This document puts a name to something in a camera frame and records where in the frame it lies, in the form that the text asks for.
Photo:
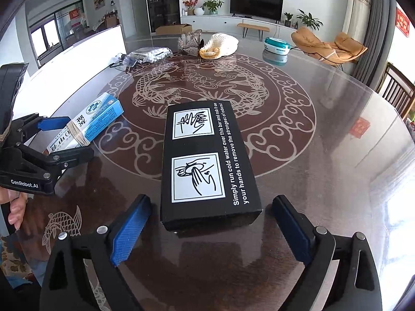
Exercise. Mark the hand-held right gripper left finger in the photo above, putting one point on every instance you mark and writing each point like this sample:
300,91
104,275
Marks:
129,230

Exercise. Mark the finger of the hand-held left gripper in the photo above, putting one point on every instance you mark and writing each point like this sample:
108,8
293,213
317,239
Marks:
52,122
71,158

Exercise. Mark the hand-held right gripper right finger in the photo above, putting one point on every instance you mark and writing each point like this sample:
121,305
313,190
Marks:
291,230

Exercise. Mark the blue and white carton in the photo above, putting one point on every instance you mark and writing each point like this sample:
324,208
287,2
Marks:
100,113

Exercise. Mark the black box with white pictures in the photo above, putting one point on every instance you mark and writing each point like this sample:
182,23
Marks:
207,168

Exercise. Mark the teal and white round container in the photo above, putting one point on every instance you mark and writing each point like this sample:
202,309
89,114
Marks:
277,44

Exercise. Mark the person's left hand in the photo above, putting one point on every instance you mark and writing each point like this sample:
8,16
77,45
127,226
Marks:
16,210

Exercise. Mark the tan rubber band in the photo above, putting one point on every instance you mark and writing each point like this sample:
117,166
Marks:
79,136

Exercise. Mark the patterned cloth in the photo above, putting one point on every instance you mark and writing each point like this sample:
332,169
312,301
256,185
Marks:
16,259

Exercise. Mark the clear pouch with dark item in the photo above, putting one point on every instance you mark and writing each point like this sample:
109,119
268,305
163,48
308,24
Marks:
126,62

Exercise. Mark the red door poster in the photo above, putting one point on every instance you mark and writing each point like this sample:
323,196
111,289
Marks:
74,17

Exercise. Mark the clear bag of cotton swabs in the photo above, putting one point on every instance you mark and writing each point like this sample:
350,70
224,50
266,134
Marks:
152,54

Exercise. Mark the brown cardboard box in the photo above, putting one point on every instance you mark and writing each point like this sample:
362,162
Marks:
173,29

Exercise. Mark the dark glass display cabinet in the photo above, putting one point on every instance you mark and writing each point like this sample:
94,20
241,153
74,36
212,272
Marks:
162,0

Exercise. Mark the dark wooden slatted chair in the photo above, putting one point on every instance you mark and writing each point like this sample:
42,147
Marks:
397,90

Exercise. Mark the red flower arrangement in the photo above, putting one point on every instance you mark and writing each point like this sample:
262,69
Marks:
190,3

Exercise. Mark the white round vase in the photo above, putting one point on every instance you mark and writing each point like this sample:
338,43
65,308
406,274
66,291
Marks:
199,11

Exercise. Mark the cream knit cloth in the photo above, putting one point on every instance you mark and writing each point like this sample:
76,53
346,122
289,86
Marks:
220,45

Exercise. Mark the orange lounge chair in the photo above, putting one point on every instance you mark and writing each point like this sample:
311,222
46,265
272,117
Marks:
327,47

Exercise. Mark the white low television cabinet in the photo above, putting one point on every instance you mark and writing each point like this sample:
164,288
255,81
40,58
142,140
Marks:
214,24

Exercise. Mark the green bushy potted plant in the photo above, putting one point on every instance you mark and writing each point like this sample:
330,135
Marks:
212,5

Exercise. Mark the wooden bench with metal legs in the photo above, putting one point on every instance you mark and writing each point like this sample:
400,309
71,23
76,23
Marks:
253,26

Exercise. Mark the small potted plant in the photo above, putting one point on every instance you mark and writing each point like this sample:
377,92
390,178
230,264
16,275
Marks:
288,18

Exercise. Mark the broad leaf potted plant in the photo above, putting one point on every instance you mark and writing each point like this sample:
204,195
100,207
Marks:
309,19

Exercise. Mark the grey curtain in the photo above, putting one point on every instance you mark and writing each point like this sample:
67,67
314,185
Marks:
377,22

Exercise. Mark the black flat television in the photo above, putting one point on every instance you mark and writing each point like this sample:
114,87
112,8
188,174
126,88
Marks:
256,4

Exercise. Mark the cloth covered standing air conditioner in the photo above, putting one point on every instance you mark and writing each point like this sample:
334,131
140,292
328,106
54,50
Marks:
356,6

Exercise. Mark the red wall hanging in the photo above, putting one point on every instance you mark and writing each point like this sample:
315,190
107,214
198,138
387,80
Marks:
402,22

